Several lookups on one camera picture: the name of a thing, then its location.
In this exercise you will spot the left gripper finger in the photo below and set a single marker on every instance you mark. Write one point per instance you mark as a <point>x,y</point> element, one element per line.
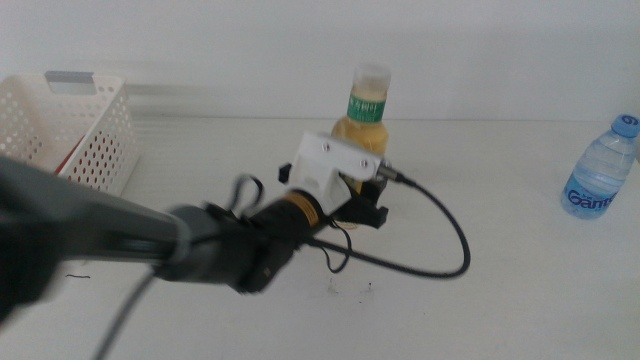
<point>374,190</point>
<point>285,172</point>

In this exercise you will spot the yellow tea bottle white cap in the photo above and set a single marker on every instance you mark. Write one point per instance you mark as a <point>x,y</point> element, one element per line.
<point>367,107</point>

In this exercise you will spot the clear water bottle blue cap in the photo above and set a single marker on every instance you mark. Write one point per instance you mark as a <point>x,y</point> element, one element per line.
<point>597,175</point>

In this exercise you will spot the red cola can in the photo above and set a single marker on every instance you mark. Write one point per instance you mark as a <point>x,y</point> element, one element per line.
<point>70,159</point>

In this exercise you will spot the white perforated plastic basket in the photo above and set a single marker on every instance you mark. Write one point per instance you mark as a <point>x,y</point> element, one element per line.
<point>107,150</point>

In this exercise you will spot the small black thread scrap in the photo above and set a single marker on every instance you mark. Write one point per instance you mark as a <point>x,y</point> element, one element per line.
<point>77,276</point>

